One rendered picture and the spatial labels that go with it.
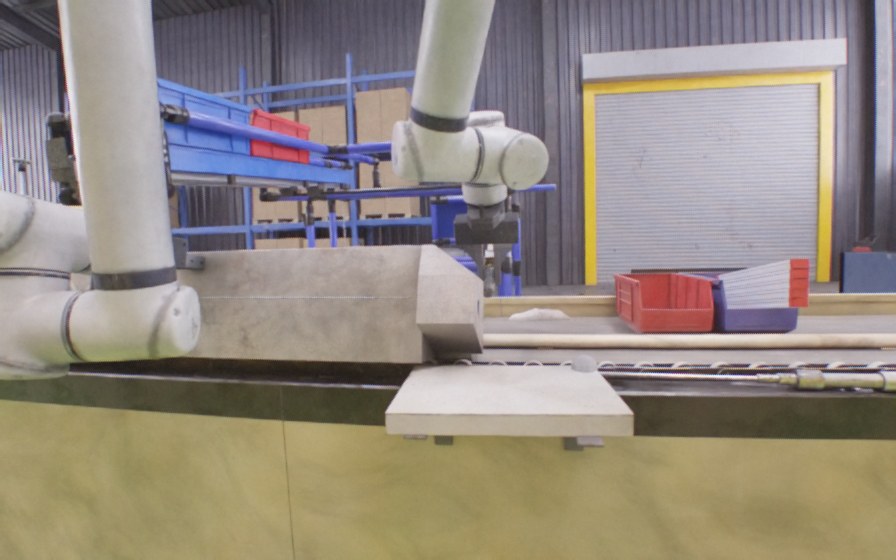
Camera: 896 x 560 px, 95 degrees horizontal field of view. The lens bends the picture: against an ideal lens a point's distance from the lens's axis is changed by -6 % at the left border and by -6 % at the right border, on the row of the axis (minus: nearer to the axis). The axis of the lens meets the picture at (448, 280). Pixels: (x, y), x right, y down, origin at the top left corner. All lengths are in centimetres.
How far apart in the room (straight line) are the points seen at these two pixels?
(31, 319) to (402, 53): 1206
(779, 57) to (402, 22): 876
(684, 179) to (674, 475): 1104
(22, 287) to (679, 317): 125
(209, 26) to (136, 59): 1474
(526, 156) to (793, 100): 1237
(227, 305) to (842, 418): 101
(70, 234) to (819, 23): 1383
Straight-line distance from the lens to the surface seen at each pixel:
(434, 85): 63
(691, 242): 1167
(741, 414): 81
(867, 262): 563
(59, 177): 98
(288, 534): 97
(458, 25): 62
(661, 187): 1153
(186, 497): 105
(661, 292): 158
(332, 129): 1085
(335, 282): 78
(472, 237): 90
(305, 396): 83
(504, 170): 69
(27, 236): 68
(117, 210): 59
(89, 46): 61
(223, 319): 89
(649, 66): 1163
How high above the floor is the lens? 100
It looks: 4 degrees down
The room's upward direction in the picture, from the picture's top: 2 degrees counter-clockwise
